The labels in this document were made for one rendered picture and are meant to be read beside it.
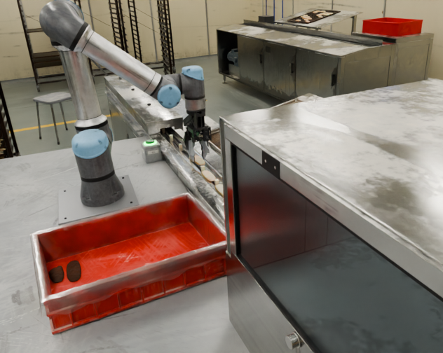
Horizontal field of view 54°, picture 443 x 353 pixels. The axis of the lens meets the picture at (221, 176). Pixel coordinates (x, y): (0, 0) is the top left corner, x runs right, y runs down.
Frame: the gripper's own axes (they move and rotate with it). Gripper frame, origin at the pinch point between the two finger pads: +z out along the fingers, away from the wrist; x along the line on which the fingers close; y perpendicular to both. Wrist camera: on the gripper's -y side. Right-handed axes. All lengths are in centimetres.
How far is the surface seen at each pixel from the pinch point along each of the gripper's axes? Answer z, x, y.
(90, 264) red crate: 6, -49, 44
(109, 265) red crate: 6, -44, 46
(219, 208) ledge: 2.7, -6.9, 37.6
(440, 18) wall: -6, 370, -226
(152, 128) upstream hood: 0.4, -6.6, -45.1
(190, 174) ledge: 2.8, -6.4, 8.6
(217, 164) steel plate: 7.1, 9.5, -3.9
